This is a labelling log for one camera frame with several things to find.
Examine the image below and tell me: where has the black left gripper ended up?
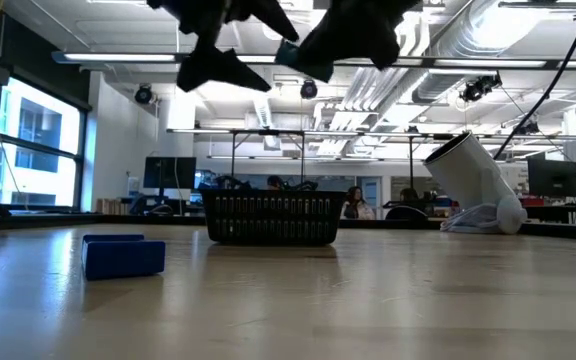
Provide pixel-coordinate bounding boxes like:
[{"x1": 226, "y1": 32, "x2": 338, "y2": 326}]
[{"x1": 145, "y1": 0, "x2": 301, "y2": 94}]

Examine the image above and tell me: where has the black computer monitor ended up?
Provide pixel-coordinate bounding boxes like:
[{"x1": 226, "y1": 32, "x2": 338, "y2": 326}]
[
  {"x1": 142, "y1": 156, "x2": 198, "y2": 199},
  {"x1": 526, "y1": 158, "x2": 576, "y2": 199}
]

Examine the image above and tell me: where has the black vertical pole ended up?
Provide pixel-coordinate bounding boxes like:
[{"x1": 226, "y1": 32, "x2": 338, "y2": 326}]
[{"x1": 407, "y1": 134, "x2": 415, "y2": 201}]

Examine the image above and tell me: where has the black ceiling-mounted camera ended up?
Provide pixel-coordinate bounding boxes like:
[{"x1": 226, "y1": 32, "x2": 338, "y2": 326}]
[
  {"x1": 299, "y1": 78, "x2": 319, "y2": 100},
  {"x1": 512, "y1": 119, "x2": 542, "y2": 137},
  {"x1": 459, "y1": 73, "x2": 503, "y2": 104},
  {"x1": 134, "y1": 83, "x2": 157, "y2": 106}
]

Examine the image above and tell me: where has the teal digital clock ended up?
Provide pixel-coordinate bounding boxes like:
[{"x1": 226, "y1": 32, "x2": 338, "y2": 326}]
[{"x1": 274, "y1": 39, "x2": 335, "y2": 84}]

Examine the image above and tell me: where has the black chair back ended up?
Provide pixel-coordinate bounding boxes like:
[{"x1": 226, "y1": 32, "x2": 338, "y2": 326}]
[{"x1": 385, "y1": 204, "x2": 429, "y2": 221}]

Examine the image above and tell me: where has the black metal frame stand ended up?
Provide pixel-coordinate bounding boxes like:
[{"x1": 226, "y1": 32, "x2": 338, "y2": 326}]
[{"x1": 228, "y1": 128, "x2": 307, "y2": 192}]

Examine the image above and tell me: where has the blue digital clock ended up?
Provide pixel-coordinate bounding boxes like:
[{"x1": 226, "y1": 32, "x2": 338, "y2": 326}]
[{"x1": 81, "y1": 233, "x2": 167, "y2": 281}]

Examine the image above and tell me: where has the long black arm cable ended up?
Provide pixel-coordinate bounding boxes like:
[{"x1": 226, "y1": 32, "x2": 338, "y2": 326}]
[{"x1": 492, "y1": 0, "x2": 576, "y2": 162}]

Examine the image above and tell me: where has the black desk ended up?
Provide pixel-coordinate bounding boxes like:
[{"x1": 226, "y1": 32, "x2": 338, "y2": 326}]
[{"x1": 522, "y1": 204, "x2": 576, "y2": 225}]

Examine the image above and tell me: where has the black slotted plastic basket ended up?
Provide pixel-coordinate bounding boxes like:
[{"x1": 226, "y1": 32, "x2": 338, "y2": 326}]
[{"x1": 200, "y1": 188, "x2": 348, "y2": 247}]

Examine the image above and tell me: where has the white cylindrical bin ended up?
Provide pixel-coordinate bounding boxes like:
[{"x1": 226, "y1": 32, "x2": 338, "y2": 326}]
[{"x1": 422, "y1": 130, "x2": 529, "y2": 235}]

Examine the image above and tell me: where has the crumpled white plastic bag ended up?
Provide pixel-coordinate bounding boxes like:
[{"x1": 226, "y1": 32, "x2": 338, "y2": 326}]
[{"x1": 440, "y1": 202, "x2": 507, "y2": 235}]

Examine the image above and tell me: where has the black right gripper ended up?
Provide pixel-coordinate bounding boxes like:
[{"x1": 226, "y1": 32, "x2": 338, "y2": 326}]
[{"x1": 296, "y1": 0, "x2": 422, "y2": 84}]

